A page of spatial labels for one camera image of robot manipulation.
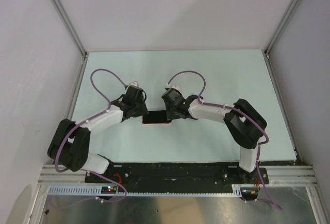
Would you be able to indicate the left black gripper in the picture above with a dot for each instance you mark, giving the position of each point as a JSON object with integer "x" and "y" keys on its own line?
{"x": 143, "y": 110}

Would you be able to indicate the right aluminium frame post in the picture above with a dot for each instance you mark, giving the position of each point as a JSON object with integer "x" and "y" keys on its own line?
{"x": 289, "y": 12}

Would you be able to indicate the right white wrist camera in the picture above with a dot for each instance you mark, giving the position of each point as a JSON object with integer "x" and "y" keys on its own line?
{"x": 170, "y": 86}

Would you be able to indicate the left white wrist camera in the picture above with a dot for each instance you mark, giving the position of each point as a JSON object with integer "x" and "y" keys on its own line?
{"x": 134, "y": 83}

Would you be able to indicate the left small circuit board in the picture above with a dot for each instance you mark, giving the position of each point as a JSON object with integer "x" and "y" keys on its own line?
{"x": 109, "y": 189}

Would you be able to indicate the pink phone case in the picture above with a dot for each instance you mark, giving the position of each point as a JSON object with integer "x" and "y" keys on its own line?
{"x": 155, "y": 120}

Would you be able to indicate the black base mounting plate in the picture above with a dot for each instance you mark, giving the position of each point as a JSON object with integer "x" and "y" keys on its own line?
{"x": 180, "y": 178}

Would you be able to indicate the left aluminium frame post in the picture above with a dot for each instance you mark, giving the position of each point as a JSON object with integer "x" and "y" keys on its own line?
{"x": 69, "y": 27}

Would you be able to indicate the white slotted cable duct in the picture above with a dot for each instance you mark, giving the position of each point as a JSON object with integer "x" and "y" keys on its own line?
{"x": 72, "y": 190}

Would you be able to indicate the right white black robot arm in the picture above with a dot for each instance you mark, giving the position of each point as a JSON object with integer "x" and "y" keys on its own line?
{"x": 244, "y": 123}

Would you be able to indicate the black phone purple edge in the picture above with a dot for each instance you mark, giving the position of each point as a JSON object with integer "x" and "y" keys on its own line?
{"x": 158, "y": 113}

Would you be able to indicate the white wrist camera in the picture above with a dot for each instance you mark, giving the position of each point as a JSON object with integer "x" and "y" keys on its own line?
{"x": 170, "y": 86}
{"x": 134, "y": 83}

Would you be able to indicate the small circuit board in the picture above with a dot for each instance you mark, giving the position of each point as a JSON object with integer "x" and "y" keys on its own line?
{"x": 109, "y": 189}
{"x": 249, "y": 194}

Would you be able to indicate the aluminium frame post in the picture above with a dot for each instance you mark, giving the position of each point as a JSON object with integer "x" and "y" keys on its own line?
{"x": 289, "y": 12}
{"x": 69, "y": 27}

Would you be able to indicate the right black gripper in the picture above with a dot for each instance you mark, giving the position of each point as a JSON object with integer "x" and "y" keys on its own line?
{"x": 169, "y": 115}

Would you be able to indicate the right small circuit board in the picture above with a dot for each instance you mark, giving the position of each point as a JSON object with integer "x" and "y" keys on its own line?
{"x": 249, "y": 194}

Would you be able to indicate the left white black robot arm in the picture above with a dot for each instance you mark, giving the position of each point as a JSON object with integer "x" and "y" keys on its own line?
{"x": 71, "y": 141}

